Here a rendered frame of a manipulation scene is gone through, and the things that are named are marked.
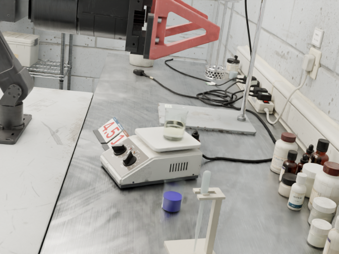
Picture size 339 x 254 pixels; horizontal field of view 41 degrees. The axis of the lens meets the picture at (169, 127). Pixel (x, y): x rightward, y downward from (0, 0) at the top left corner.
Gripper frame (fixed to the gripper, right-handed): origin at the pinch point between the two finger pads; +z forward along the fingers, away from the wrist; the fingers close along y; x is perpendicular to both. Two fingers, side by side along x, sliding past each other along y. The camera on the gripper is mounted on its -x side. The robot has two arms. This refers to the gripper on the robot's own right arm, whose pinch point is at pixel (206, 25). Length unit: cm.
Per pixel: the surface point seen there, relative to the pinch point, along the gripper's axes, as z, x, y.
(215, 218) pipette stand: 8.3, 32.3, 10.3
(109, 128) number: -12, 38, 62
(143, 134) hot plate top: -4, 31, 42
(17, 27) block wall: -92, 55, 285
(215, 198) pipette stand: 7.4, 27.9, 9.1
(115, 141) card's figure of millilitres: -10, 39, 54
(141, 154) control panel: -4, 34, 37
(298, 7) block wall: 48, 3, 106
